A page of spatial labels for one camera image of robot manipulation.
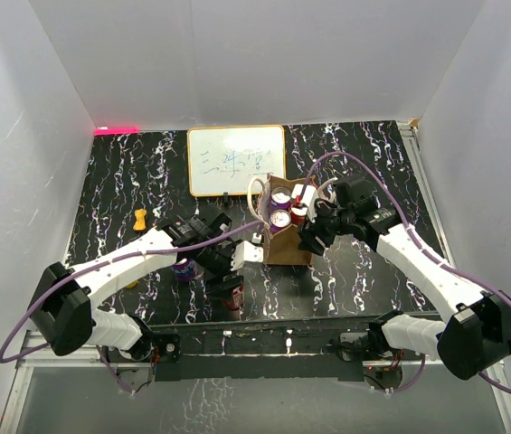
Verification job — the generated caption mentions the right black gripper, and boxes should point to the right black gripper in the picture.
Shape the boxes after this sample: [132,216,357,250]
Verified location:
[297,200,354,255]

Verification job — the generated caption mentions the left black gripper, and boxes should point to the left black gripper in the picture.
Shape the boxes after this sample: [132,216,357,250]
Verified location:
[195,239,244,299]

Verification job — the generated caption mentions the red cola can front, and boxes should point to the red cola can front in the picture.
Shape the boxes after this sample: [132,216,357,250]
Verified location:
[222,276,244,311]

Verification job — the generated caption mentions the red cola can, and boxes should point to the red cola can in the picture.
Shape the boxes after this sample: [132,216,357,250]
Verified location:
[290,205,308,226]
[222,276,244,311]

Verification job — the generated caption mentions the brown canvas tote bag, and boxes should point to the brown canvas tote bag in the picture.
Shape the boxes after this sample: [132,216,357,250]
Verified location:
[247,174,335,267]

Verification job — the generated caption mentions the purple can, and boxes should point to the purple can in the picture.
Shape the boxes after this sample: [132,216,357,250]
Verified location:
[269,186,291,212]
[172,259,196,283]
[269,209,291,233]

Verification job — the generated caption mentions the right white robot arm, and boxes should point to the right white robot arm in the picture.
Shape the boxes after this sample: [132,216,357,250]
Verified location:
[291,175,511,380]

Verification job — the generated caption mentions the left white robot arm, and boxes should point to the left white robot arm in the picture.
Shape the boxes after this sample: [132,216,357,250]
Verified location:
[30,211,243,361]

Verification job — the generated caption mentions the orange bone toy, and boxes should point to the orange bone toy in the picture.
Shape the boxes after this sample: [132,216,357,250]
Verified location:
[133,209,147,233]

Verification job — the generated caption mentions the pink marker strip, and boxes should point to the pink marker strip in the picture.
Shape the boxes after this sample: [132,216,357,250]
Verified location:
[93,127,140,137]

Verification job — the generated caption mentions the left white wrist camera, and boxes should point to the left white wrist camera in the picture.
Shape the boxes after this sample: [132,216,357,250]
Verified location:
[231,241,264,271]

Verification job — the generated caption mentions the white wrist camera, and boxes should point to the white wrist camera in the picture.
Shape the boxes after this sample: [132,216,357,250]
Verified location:
[291,183,318,222]
[231,241,264,271]

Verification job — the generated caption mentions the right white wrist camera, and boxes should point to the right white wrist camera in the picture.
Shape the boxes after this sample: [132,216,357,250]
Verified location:
[291,183,318,222]

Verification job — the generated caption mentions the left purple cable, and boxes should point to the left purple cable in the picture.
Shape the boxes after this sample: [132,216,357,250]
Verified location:
[0,220,267,399]

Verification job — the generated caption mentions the purple cable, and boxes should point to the purple cable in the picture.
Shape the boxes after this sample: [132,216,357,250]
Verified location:
[0,220,267,399]
[301,151,511,399]

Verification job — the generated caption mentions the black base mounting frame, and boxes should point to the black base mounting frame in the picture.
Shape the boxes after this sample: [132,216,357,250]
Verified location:
[100,316,423,385]

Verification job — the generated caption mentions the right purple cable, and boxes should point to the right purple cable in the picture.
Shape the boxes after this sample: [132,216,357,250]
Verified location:
[301,151,511,399]

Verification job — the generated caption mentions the small whiteboard orange frame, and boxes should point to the small whiteboard orange frame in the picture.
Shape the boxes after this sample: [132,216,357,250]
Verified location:
[187,125,287,197]

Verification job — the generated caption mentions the aluminium rail frame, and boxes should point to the aluminium rail frame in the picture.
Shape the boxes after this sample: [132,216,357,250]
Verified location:
[15,122,511,433]

